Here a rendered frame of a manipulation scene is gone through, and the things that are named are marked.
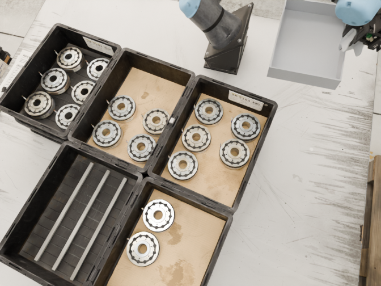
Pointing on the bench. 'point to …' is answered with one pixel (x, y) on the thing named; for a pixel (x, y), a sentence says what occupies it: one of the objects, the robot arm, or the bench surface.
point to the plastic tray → (308, 45)
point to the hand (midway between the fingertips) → (344, 45)
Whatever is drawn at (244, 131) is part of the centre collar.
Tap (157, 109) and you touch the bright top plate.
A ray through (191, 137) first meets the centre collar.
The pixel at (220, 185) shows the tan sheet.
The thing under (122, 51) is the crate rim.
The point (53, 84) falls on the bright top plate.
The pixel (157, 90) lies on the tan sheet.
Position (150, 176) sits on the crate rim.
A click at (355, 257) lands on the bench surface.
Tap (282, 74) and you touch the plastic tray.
